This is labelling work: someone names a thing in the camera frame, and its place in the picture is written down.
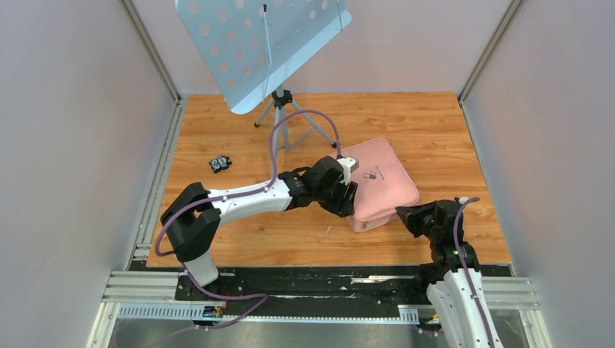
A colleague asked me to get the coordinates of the pink medicine kit case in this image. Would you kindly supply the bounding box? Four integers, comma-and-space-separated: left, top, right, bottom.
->
342, 138, 420, 233

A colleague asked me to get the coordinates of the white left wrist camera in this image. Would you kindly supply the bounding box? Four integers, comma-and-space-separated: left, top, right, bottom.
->
337, 157, 359, 186

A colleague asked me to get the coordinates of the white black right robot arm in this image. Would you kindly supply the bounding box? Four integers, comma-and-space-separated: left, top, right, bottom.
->
396, 197, 503, 347

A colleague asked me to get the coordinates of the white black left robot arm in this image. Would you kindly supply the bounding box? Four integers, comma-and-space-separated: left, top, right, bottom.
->
160, 156, 359, 299

